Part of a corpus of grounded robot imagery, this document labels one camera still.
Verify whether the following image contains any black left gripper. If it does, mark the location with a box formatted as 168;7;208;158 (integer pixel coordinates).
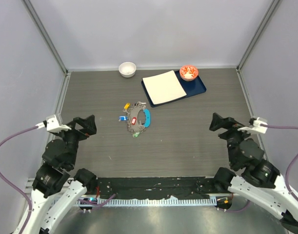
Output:
55;114;97;167

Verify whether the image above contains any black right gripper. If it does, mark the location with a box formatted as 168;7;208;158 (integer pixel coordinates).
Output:
208;113;255;167

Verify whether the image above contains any metal key organizer blue handle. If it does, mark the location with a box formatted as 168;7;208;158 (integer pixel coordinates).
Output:
123;101;151;135

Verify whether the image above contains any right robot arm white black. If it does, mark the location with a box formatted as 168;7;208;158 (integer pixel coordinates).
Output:
209;113;298;234

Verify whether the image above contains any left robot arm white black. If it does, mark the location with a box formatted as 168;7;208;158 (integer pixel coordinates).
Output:
14;114;97;234

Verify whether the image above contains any blue key tag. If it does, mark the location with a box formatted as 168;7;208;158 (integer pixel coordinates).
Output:
119;116;128;121

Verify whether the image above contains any dark blue tray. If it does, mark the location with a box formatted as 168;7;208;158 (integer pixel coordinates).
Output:
141;71;207;107

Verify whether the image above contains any yellow key tag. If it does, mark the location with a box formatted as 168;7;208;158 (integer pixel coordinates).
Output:
124;103;130;109

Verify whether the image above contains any orange patterned bowl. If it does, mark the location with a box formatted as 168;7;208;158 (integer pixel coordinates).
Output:
179;65;199;81

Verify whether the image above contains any white square plate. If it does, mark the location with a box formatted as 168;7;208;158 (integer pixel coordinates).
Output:
142;70;187;105

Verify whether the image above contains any white bowl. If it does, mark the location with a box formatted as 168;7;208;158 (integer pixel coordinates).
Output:
119;62;137;78

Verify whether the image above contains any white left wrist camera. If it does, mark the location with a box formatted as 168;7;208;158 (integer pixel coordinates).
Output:
36;114;72;133

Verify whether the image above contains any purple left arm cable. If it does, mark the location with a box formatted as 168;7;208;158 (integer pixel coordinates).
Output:
0;125;117;234

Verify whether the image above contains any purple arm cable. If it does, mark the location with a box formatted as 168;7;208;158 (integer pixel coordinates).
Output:
0;125;117;234
221;124;298;213

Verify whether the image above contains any slotted cable duct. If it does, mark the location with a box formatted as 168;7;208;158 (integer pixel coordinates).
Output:
75;197;218;207

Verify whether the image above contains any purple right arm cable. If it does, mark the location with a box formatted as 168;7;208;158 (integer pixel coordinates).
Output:
221;124;298;213

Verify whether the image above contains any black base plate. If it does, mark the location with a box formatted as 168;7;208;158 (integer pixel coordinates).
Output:
86;176;228;200

